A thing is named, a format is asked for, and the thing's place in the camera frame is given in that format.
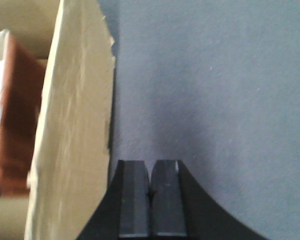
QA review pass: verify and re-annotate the large brown cardboard box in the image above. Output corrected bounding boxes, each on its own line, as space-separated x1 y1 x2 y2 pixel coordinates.
24 0 115 240

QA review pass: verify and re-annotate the red printed cardboard box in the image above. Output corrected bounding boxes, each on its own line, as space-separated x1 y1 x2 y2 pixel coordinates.
0 29 46 197

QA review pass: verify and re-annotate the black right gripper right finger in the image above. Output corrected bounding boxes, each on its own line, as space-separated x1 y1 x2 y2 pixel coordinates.
150 160 264 240

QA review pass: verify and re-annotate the dark blue fabric mat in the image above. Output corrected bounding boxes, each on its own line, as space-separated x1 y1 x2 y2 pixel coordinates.
100 0 300 240

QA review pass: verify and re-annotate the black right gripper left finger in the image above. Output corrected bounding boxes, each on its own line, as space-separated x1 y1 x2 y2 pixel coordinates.
77 160 150 240

